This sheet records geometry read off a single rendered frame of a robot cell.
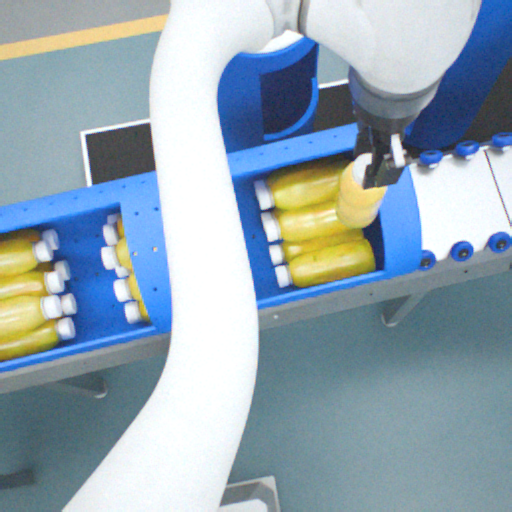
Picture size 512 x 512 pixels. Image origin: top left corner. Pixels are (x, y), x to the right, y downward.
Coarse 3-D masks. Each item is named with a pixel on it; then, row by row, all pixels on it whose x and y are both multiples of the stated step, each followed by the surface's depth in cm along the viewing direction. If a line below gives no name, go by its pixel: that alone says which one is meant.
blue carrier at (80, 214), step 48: (288, 144) 118; (336, 144) 115; (96, 192) 116; (144, 192) 114; (240, 192) 135; (96, 240) 136; (144, 240) 110; (384, 240) 112; (96, 288) 137; (144, 288) 111; (288, 288) 130; (336, 288) 120; (96, 336) 129; (144, 336) 120
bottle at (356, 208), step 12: (348, 168) 95; (348, 180) 94; (348, 192) 95; (360, 192) 94; (372, 192) 94; (384, 192) 96; (336, 204) 105; (348, 204) 98; (360, 204) 96; (372, 204) 97; (348, 216) 103; (360, 216) 101; (372, 216) 103
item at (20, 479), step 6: (12, 474) 206; (18, 474) 210; (24, 474) 215; (30, 474) 220; (0, 480) 197; (6, 480) 201; (12, 480) 205; (18, 480) 209; (24, 480) 214; (30, 480) 219; (0, 486) 196; (6, 486) 200; (12, 486) 204; (18, 486) 209
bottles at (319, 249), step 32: (320, 160) 129; (288, 224) 125; (320, 224) 125; (288, 256) 131; (320, 256) 125; (352, 256) 125; (0, 288) 124; (32, 288) 124; (64, 320) 126; (128, 320) 125; (0, 352) 123; (32, 352) 125
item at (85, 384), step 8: (80, 376) 199; (88, 376) 208; (40, 384) 174; (48, 384) 177; (56, 384) 180; (64, 384) 184; (72, 384) 190; (80, 384) 197; (88, 384) 206; (96, 384) 215; (104, 384) 226; (72, 392) 202; (80, 392) 206; (88, 392) 211; (96, 392) 215; (104, 392) 222
